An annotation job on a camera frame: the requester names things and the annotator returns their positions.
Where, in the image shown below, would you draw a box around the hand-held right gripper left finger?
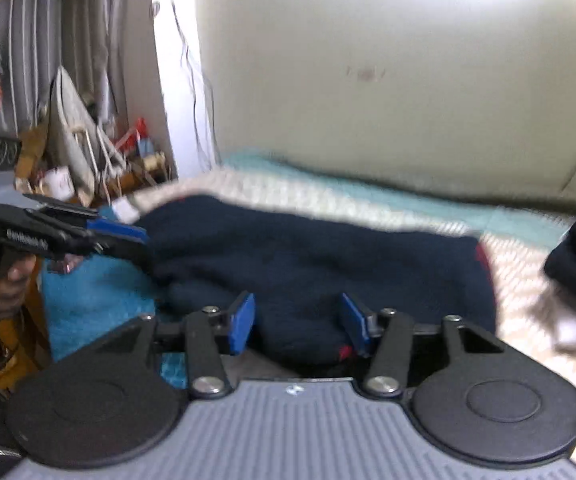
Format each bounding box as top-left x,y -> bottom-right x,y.
88,291 -> 257,401

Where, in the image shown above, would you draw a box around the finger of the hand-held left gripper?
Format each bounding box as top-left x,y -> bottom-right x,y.
85,217 -> 149,248
63,240 -> 157,275

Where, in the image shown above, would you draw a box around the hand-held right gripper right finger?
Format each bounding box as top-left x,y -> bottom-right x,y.
339,292 -> 506,398

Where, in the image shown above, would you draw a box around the navy patterned knit sweater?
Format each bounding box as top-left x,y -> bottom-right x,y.
133,195 -> 498,366

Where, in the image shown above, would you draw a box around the person's left hand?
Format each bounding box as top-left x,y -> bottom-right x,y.
0,265 -> 31,321

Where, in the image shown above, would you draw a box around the teal fluffy mat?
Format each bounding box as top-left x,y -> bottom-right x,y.
40,250 -> 189,391

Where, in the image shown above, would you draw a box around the pile of household clutter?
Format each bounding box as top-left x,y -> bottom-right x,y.
15,117 -> 176,203

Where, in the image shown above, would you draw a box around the white ironing board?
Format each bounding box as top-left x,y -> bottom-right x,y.
48,65 -> 100,206

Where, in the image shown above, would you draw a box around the yellow garment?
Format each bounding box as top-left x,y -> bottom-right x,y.
0,260 -> 54,401

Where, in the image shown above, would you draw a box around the teal quilted blanket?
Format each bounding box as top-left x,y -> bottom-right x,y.
220,150 -> 576,241

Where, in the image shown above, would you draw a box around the beige chevron bed sheet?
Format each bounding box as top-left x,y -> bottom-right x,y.
133,167 -> 576,466

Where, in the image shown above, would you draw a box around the grey curtain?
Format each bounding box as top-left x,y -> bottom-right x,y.
83,0 -> 155,126

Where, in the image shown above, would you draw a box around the metal window grille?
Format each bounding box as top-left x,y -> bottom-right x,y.
0,0 -> 99,128

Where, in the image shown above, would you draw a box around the folded white garment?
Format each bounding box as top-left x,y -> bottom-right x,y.
532,285 -> 576,361

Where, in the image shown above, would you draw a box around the black wall cables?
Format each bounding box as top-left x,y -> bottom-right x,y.
165,0 -> 219,166

